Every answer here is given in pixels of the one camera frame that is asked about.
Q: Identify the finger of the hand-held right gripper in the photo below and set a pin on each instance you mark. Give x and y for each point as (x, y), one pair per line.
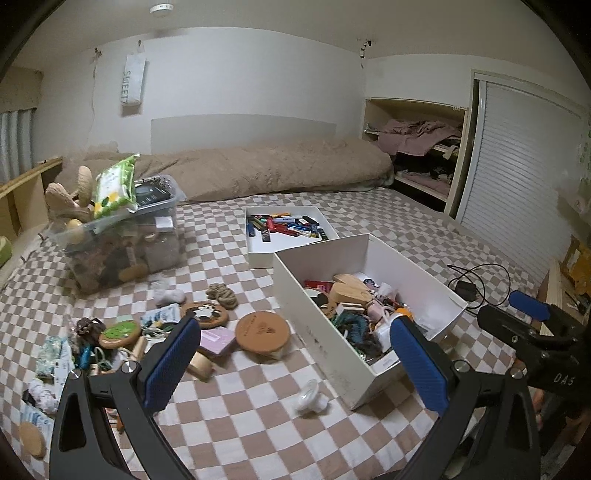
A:
(501, 323)
(526, 304)

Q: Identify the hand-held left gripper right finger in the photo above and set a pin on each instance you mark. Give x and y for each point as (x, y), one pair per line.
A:
(418, 364)

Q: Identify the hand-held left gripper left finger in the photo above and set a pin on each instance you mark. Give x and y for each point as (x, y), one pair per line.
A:
(171, 364)

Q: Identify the white shoe box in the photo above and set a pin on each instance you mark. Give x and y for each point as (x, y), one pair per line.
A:
(318, 304)

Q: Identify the red foil sachet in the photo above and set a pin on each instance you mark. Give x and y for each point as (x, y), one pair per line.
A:
(318, 284)

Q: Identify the wooden side table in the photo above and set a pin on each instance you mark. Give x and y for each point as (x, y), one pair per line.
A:
(554, 295)

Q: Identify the blue and white sachet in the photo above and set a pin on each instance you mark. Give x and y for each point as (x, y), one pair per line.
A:
(160, 316)

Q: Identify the purple flat box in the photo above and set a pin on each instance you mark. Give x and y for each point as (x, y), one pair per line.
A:
(217, 342)

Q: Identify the green leaf cork coaster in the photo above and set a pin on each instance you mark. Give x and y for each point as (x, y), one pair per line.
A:
(119, 334)

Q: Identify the panda cork coaster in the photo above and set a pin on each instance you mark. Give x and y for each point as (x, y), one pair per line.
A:
(205, 314)

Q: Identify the teal knitted cloth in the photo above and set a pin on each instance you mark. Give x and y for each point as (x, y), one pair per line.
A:
(358, 334)

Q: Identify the white cotton wad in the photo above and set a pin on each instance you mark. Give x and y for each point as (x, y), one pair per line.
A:
(168, 296)

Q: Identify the dark brown hair clip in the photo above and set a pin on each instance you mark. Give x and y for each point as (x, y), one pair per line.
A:
(90, 328)

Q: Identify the tan rounded wooden box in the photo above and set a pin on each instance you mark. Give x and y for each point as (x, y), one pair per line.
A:
(348, 297)

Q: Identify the white jar with cork lid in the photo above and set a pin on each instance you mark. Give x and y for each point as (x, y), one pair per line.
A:
(263, 332)

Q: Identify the checked bed sheet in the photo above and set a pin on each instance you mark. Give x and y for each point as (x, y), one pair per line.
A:
(258, 415)

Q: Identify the white card with red dot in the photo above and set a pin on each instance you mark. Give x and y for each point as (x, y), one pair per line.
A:
(64, 371)

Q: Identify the wooden block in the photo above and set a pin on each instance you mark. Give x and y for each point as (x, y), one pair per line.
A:
(351, 279)

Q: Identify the clear plastic storage bin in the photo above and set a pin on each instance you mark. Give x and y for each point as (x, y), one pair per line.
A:
(157, 254)

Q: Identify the floral fabric pouch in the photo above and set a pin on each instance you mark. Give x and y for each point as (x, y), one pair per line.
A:
(48, 357)

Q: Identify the white louvred door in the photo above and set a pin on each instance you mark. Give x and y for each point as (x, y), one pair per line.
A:
(521, 175)

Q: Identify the white braided cloth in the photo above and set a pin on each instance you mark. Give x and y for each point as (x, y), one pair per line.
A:
(44, 394)

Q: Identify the small white box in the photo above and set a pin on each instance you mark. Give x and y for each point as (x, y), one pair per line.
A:
(164, 223)

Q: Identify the white shallow box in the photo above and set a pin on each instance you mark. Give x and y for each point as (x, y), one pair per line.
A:
(268, 258)

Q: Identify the plain round cork coaster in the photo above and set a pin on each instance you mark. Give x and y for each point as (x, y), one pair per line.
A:
(32, 439)

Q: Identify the pale yellow ball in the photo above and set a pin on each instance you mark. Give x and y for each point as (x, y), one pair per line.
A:
(76, 231)

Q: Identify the black box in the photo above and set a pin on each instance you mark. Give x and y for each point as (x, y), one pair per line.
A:
(152, 194)

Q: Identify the pile of colourful batteries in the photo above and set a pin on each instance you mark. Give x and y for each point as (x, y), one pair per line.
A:
(286, 226)

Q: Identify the green wet wipes pack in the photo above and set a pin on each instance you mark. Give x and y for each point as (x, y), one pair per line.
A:
(115, 187)

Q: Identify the avocado plush toy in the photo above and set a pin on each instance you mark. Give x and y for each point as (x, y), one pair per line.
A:
(4, 251)

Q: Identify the pile of pink clothes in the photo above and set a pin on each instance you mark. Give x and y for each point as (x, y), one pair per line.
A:
(415, 136)

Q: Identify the brown rolled duvet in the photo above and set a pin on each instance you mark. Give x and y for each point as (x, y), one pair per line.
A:
(254, 168)

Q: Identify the wooden bedside shelf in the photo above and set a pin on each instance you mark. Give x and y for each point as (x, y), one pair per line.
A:
(27, 184)

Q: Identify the grey curtain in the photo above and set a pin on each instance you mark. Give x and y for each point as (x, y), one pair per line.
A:
(16, 147)

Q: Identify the white hanging paper bag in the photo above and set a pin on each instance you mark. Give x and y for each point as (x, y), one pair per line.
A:
(134, 74)

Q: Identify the round ceiling lamp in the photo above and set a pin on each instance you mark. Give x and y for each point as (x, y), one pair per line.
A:
(162, 8)

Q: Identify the wall closet shelf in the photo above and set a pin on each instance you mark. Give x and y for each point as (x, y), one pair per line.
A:
(457, 184)

